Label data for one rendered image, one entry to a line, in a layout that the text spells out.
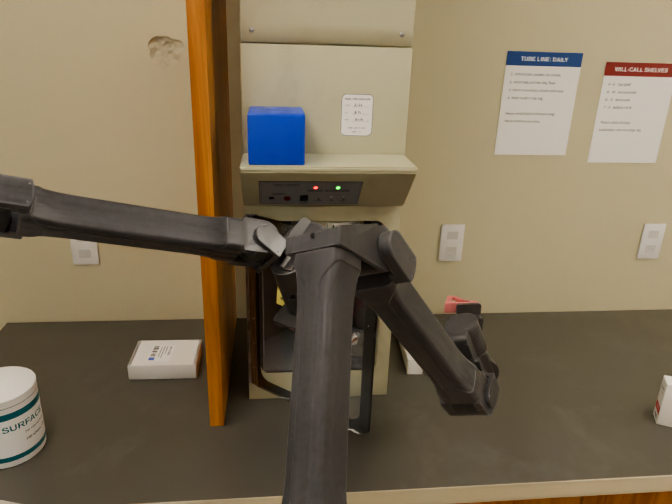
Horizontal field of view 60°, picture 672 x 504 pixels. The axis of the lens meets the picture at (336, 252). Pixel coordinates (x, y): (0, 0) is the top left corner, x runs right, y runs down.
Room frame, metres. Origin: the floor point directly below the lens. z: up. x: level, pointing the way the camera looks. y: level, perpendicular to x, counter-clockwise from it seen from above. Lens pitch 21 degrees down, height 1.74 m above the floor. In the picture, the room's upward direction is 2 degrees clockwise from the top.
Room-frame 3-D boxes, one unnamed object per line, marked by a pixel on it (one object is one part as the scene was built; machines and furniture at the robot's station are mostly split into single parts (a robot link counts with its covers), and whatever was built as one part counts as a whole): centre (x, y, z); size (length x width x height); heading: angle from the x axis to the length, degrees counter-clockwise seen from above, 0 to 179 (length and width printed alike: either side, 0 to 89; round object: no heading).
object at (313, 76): (1.25, 0.04, 1.33); 0.32 x 0.25 x 0.77; 97
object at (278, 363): (1.01, 0.05, 1.19); 0.30 x 0.01 x 0.40; 56
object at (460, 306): (1.00, -0.24, 1.23); 0.09 x 0.07 x 0.07; 7
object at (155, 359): (1.24, 0.41, 0.96); 0.16 x 0.12 x 0.04; 96
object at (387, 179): (1.07, 0.02, 1.46); 0.32 x 0.12 x 0.10; 97
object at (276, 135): (1.06, 0.12, 1.56); 0.10 x 0.10 x 0.09; 7
